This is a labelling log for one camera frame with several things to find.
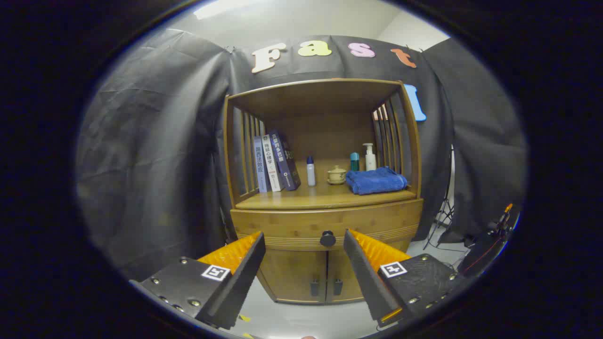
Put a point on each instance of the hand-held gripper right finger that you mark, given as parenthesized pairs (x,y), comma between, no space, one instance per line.
(365,278)

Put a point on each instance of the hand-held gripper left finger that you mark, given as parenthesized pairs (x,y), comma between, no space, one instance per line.
(242,282)

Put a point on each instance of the wooden countertop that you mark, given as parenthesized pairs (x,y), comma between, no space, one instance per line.
(301,195)

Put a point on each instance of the wooden cabinet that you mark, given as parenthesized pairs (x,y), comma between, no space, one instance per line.
(311,99)

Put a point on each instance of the folded blue towel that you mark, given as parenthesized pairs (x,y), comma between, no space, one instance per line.
(374,181)

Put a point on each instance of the black tripod stand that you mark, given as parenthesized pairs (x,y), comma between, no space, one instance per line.
(443,216)

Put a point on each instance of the beige lidded teacup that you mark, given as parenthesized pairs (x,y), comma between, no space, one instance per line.
(337,176)

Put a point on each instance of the small white bottle blue cap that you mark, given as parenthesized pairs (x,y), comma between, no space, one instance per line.
(311,176)

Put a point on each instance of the white pump bottle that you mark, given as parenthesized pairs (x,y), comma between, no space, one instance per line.
(370,162)

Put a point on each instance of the teal bottle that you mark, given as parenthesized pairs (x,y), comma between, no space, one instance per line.
(354,162)

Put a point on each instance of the light blue book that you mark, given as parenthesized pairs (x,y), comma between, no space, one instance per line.
(261,165)

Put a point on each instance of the white book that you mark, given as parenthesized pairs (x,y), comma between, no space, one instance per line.
(271,162)

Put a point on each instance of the dark blue book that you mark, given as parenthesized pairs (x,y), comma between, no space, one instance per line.
(288,165)

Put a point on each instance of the black backdrop cloth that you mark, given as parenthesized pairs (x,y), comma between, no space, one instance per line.
(155,141)

